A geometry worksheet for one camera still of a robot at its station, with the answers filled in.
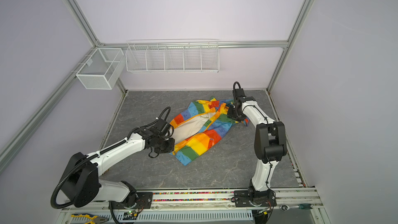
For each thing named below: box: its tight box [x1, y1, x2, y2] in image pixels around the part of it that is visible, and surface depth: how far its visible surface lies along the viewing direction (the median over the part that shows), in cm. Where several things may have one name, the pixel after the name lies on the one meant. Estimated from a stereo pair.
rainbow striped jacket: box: [168, 96, 250, 166], surface depth 96 cm
